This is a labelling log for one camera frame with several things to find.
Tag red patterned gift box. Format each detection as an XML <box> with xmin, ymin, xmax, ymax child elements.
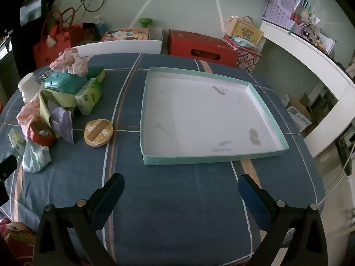
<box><xmin>223</xmin><ymin>35</ymin><xmax>263</xmax><ymax>73</ymax></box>

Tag round yellow wooden disc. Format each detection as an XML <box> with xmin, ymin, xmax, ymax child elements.
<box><xmin>84</xmin><ymin>118</ymin><xmax>114</xmax><ymax>147</ymax></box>

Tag green and yellow sponge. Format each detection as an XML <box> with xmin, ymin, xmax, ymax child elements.
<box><xmin>88</xmin><ymin>65</ymin><xmax>106</xmax><ymax>83</ymax></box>

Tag large green tissue pack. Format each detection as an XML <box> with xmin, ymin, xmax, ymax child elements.
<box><xmin>75</xmin><ymin>78</ymin><xmax>102</xmax><ymax>116</ymax></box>

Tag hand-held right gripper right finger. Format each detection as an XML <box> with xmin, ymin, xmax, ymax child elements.
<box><xmin>239</xmin><ymin>173</ymin><xmax>329</xmax><ymax>266</ymax></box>

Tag white plastic bottle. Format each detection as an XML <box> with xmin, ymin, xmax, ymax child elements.
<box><xmin>18</xmin><ymin>72</ymin><xmax>42</xmax><ymax>104</ymax></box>

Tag shallow white tray box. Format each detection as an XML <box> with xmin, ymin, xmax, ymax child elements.
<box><xmin>141</xmin><ymin>66</ymin><xmax>290</xmax><ymax>167</ymax></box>

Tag yellow wooden box with handle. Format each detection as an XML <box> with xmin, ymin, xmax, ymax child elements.
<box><xmin>225</xmin><ymin>16</ymin><xmax>265</xmax><ymax>46</ymax></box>

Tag teal wet wipes pack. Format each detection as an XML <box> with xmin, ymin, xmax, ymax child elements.
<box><xmin>44</xmin><ymin>71</ymin><xmax>88</xmax><ymax>94</ymax></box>

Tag pale pink floral cloth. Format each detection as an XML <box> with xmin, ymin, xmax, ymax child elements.
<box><xmin>49</xmin><ymin>48</ymin><xmax>89</xmax><ymax>76</ymax></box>

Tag red cardboard box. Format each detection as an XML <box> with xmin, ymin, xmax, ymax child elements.
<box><xmin>168</xmin><ymin>29</ymin><xmax>238</xmax><ymax>67</ymax></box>

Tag white desk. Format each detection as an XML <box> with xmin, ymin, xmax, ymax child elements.
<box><xmin>259</xmin><ymin>19</ymin><xmax>355</xmax><ymax>159</ymax></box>

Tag light blue soft pouch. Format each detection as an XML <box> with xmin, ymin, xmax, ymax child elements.
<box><xmin>22</xmin><ymin>141</ymin><xmax>51</xmax><ymax>173</ymax></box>

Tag black cabinet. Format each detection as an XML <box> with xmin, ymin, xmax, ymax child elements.
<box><xmin>11</xmin><ymin>0</ymin><xmax>60</xmax><ymax>72</ymax></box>

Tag red patterned cushion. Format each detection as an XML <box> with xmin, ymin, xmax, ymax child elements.
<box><xmin>0</xmin><ymin>217</ymin><xmax>37</xmax><ymax>266</ymax></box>

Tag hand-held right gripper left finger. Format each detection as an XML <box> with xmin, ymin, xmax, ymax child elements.
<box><xmin>32</xmin><ymin>172</ymin><xmax>125</xmax><ymax>266</ymax></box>

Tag lilac cloth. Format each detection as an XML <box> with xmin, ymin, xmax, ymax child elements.
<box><xmin>48</xmin><ymin>106</ymin><xmax>75</xmax><ymax>145</ymax></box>

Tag green cloth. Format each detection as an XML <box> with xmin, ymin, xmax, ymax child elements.
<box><xmin>38</xmin><ymin>88</ymin><xmax>79</xmax><ymax>135</ymax></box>

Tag colourful papers and stationery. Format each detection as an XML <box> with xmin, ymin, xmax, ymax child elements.
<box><xmin>291</xmin><ymin>0</ymin><xmax>338</xmax><ymax>54</ymax></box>

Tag cardboard boxes under desk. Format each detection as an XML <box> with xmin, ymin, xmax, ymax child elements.
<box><xmin>281</xmin><ymin>92</ymin><xmax>313</xmax><ymax>134</ymax></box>

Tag small green tissue pack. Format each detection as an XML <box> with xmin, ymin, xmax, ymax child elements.
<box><xmin>8</xmin><ymin>129</ymin><xmax>26</xmax><ymax>157</ymax></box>

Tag purple file holder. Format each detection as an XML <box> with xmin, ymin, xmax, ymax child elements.
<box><xmin>262</xmin><ymin>0</ymin><xmax>298</xmax><ymax>29</ymax></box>

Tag blue plaid tablecloth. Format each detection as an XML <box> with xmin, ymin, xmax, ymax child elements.
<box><xmin>0</xmin><ymin>53</ymin><xmax>326</xmax><ymax>266</ymax></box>

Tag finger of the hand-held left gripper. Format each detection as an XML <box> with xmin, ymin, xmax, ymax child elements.
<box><xmin>0</xmin><ymin>155</ymin><xmax>18</xmax><ymax>178</ymax></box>

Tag white board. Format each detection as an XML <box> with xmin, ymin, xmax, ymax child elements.
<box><xmin>76</xmin><ymin>40</ymin><xmax>163</xmax><ymax>56</ymax></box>

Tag blue plastic bottle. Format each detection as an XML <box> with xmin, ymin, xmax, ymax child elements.
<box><xmin>94</xmin><ymin>15</ymin><xmax>108</xmax><ymax>34</ymax></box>

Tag red tote bag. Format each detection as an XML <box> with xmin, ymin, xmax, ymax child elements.
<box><xmin>33</xmin><ymin>8</ymin><xmax>84</xmax><ymax>69</ymax></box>

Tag pink and red patterned cloth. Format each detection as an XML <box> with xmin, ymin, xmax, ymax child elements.
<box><xmin>17</xmin><ymin>99</ymin><xmax>43</xmax><ymax>134</ymax></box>

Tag red tape roll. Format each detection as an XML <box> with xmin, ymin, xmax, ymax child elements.
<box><xmin>29</xmin><ymin>121</ymin><xmax>56</xmax><ymax>147</ymax></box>

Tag colourful game box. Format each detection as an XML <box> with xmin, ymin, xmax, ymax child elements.
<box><xmin>101</xmin><ymin>27</ymin><xmax>150</xmax><ymax>42</ymax></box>

